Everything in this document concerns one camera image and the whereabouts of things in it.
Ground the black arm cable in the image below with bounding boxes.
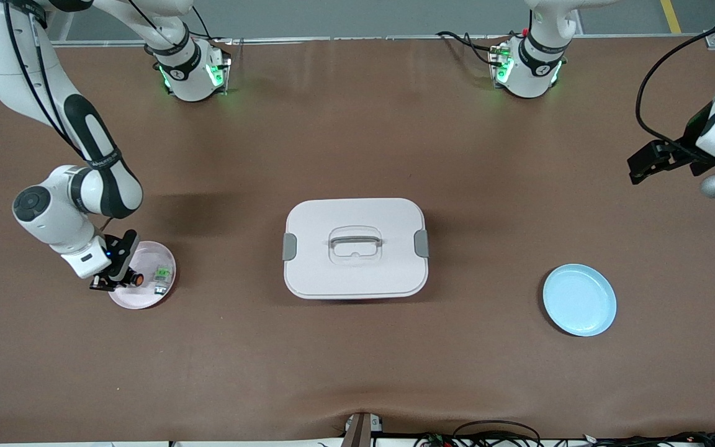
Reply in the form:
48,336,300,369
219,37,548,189
2,0,85,159
636,0,715,165

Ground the black base power cable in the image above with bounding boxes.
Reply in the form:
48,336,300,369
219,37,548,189
436,30,502,68

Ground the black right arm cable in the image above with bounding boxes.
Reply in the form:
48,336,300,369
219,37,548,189
2,0,85,159

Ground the grey box lid handle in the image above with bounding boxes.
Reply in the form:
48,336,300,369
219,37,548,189
330,234,383,251

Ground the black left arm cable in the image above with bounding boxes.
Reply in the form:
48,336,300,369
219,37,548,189
636,0,715,165

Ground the black cable bundle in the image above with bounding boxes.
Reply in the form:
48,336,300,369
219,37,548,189
581,431,715,447

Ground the black looped cable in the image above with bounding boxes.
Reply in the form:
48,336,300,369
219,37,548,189
454,420,542,447

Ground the pale pink round plate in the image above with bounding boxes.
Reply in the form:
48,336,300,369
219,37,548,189
107,241,178,310

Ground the light blue round plate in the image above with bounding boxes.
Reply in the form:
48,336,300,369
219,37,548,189
542,263,618,338

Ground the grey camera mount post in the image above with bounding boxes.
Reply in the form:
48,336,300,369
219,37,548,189
344,412,384,447

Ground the white lidded storage box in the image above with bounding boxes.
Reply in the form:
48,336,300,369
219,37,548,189
283,197,429,300

